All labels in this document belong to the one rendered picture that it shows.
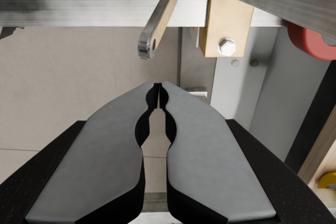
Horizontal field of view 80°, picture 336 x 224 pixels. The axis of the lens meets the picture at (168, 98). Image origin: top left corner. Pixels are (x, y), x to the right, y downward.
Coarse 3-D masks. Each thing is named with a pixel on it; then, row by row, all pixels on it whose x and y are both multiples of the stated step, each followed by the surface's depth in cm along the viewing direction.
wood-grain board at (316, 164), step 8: (328, 120) 30; (328, 128) 30; (320, 136) 32; (328, 136) 30; (320, 144) 32; (328, 144) 30; (312, 152) 34; (320, 152) 32; (328, 152) 30; (312, 160) 34; (320, 160) 32; (328, 160) 31; (304, 168) 35; (312, 168) 34; (320, 168) 32; (328, 168) 33; (304, 176) 35; (312, 176) 34; (320, 176) 34; (312, 184) 35
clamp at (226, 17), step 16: (208, 0) 22; (224, 0) 22; (208, 16) 23; (224, 16) 23; (240, 16) 23; (208, 32) 23; (224, 32) 23; (240, 32) 24; (208, 48) 24; (240, 48) 25
